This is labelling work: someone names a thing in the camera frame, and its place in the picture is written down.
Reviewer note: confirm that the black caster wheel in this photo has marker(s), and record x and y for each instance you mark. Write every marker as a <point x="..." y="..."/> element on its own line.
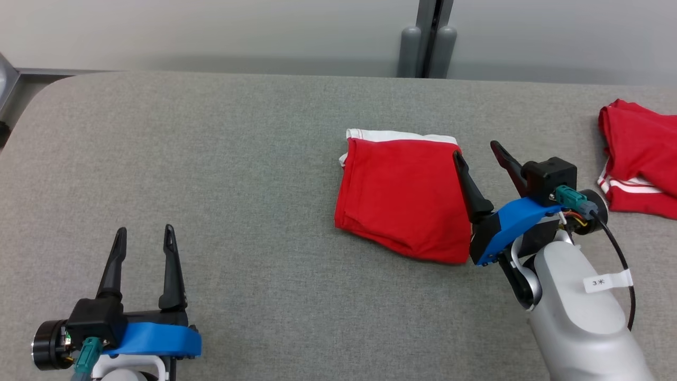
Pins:
<point x="3" y="135"/>

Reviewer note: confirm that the dark grey partition post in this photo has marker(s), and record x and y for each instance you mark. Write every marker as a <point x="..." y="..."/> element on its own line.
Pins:
<point x="426" y="13"/>

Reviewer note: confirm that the red jersey with Bulls print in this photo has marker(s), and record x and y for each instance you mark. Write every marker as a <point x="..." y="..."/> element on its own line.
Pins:
<point x="402" y="201"/>

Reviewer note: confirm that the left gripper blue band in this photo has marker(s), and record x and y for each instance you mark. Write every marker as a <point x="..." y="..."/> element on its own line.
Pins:
<point x="158" y="338"/>

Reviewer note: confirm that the red jersey with white sleeves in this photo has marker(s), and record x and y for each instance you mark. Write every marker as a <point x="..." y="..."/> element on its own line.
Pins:
<point x="645" y="148"/>

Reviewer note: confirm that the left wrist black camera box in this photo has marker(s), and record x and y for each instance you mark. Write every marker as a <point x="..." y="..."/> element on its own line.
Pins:
<point x="95" y="320"/>

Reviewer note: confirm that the grey cylindrical post foot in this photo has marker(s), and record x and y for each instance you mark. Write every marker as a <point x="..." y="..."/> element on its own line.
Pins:
<point x="445" y="53"/>
<point x="410" y="53"/>

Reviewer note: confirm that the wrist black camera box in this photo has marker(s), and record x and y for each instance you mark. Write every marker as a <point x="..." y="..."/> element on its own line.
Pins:
<point x="95" y="320"/>
<point x="550" y="177"/>

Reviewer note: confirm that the left arm white grey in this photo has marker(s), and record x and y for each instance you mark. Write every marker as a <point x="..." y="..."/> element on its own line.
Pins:
<point x="132" y="370"/>

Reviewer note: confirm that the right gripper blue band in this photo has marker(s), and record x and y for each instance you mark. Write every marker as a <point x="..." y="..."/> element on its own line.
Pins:
<point x="508" y="225"/>

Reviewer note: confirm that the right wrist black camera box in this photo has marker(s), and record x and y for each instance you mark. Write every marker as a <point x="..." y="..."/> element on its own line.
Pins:
<point x="550" y="177"/>

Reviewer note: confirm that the grey cart leg with wheel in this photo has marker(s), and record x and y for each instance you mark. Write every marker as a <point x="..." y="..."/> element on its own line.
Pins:
<point x="6" y="90"/>

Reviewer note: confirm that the right arm white grey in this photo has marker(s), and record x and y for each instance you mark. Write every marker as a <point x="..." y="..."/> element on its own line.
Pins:
<point x="576" y="328"/>

